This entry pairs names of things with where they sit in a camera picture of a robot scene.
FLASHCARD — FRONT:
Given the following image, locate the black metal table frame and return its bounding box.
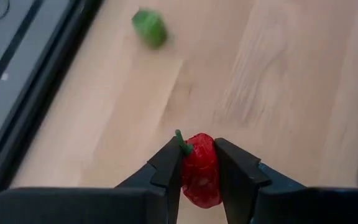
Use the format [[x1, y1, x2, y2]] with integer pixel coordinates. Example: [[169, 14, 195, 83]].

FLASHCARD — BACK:
[[0, 0, 105, 203]]

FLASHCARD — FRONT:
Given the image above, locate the small green pepper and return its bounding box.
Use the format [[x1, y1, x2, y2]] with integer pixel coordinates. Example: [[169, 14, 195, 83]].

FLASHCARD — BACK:
[[131, 8, 169, 50]]

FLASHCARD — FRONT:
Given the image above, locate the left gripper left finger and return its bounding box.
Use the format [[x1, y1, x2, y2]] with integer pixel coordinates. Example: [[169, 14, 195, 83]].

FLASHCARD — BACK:
[[115, 136, 186, 224]]

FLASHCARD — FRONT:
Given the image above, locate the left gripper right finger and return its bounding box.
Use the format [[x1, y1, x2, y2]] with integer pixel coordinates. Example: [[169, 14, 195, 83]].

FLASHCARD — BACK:
[[213, 137, 307, 224]]

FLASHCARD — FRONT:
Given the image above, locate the small red pepper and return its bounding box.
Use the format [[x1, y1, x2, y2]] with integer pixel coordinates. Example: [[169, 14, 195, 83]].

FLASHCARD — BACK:
[[175, 129, 224, 210]]

